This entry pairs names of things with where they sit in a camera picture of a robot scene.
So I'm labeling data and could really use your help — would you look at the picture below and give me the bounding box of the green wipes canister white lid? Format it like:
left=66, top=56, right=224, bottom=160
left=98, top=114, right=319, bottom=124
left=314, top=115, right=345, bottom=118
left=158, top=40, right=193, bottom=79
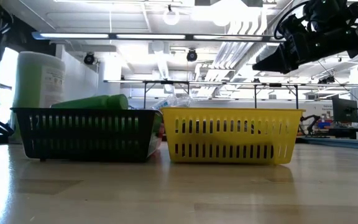
left=11, top=51, right=67, bottom=144

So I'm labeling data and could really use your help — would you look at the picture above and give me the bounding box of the black overhead light bar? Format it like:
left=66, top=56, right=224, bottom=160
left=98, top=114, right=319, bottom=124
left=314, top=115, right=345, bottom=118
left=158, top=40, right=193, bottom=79
left=32, top=30, right=287, bottom=44

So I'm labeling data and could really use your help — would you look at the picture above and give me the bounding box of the window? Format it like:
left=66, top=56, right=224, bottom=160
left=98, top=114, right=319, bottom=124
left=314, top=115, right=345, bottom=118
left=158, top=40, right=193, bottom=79
left=0, top=46, right=20, bottom=125

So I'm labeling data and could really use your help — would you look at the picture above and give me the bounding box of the black plastic basket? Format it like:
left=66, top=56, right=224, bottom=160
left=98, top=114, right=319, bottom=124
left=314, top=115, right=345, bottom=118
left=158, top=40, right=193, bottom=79
left=10, top=107, right=164, bottom=162

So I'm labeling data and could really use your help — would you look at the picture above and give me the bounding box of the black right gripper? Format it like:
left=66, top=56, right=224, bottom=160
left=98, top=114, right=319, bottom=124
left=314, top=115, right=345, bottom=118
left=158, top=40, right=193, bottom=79
left=252, top=0, right=358, bottom=75

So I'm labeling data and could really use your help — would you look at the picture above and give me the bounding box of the round ceiling lamp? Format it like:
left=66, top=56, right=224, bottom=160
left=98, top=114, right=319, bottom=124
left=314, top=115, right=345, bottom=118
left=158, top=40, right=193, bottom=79
left=162, top=5, right=181, bottom=26

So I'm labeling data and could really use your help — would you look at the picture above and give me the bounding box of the yellow plastic basket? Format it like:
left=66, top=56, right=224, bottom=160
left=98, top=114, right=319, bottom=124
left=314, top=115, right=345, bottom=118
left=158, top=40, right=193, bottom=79
left=161, top=107, right=306, bottom=165

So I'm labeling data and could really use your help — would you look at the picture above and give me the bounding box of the green travel bottle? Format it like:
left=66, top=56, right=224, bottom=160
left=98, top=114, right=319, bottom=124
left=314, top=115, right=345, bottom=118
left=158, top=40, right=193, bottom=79
left=50, top=93, right=129, bottom=110

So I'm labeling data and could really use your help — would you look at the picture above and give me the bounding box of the black computer monitor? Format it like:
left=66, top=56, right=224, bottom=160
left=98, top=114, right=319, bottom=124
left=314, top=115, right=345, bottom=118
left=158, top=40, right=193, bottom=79
left=332, top=97, right=358, bottom=123

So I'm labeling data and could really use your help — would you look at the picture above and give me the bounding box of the black workstation frame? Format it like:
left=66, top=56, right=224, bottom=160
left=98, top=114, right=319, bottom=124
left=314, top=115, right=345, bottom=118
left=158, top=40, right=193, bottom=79
left=253, top=82, right=300, bottom=110
left=142, top=80, right=190, bottom=110

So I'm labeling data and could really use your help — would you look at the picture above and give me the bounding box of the dark background desk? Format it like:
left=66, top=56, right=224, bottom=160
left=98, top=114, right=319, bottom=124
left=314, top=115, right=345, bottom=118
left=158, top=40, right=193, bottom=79
left=314, top=126, right=358, bottom=139

